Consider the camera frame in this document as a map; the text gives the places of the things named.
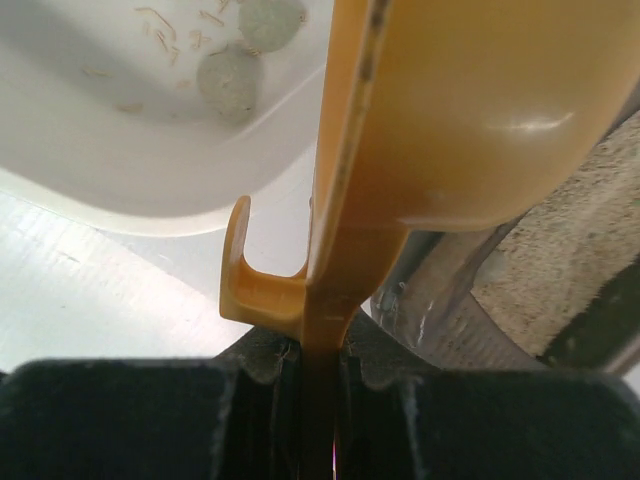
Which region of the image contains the dark grey litter box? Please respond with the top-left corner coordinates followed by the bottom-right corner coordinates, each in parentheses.
top-left (370, 108), bottom-right (639, 370)

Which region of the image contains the yellow litter scoop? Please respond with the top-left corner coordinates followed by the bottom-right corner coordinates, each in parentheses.
top-left (220, 1), bottom-right (639, 451)

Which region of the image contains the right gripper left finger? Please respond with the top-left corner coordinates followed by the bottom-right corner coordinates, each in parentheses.
top-left (1, 328), bottom-right (300, 479)

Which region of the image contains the white plastic tray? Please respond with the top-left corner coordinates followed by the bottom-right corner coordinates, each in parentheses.
top-left (1, 1), bottom-right (333, 236)

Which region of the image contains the grey litter clump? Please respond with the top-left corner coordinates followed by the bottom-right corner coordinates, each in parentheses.
top-left (238, 0), bottom-right (306, 53)
top-left (196, 45), bottom-right (263, 125)

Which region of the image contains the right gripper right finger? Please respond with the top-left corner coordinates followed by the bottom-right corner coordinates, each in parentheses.
top-left (336, 312), bottom-right (639, 479)

